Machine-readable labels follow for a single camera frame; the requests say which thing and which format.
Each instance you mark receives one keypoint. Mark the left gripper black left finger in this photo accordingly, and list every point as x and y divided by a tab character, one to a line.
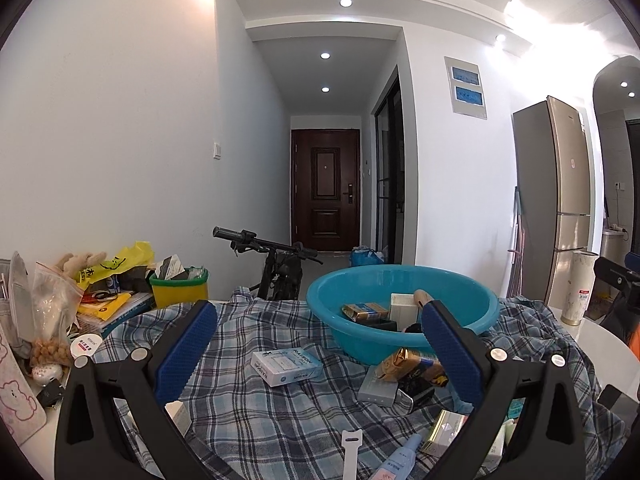
91	442

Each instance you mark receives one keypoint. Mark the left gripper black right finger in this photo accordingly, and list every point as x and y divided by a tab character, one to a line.
547	443

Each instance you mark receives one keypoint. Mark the white barcode box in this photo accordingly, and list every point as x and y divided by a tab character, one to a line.
403	311

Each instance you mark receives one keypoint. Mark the brown blue cigarette carton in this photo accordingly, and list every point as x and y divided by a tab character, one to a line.
362	312

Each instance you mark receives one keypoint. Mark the white marbled paper roll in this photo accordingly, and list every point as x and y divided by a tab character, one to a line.
579	287

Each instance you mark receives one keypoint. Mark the yellow green bin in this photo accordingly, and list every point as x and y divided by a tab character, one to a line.
190	289

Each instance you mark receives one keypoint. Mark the bag of nuts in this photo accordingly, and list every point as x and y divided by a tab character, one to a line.
55	300

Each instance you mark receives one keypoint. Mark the blue plaid cloth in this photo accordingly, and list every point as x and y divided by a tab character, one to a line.
242	426

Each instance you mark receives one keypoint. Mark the yellow plastic bag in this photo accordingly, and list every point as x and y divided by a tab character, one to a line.
139	254

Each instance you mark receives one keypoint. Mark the pink bear pouch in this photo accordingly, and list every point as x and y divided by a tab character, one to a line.
20	410

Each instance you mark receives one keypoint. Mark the white blue Raison box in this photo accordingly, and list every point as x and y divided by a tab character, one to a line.
286	366

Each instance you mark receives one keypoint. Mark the light blue tube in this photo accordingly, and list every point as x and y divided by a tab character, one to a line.
399	465

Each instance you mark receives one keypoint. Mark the gold cigarette pack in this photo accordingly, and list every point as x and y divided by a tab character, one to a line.
409	364

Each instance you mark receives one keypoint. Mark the black bicycle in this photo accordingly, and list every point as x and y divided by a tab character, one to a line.
283	270

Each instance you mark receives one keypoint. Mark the silver refrigerator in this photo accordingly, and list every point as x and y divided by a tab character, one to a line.
554	185

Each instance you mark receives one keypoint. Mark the grey small box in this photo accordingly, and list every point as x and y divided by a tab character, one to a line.
377	391

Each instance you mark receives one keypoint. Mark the blue plastic basin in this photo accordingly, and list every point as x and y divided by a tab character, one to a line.
391	286

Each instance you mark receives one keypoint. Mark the blue shopping bag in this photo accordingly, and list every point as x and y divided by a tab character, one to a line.
365	256

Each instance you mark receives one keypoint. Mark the dark brown entry door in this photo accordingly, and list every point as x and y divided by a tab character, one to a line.
325	188

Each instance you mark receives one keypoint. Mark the wall electrical panel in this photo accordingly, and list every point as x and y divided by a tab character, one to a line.
466	88

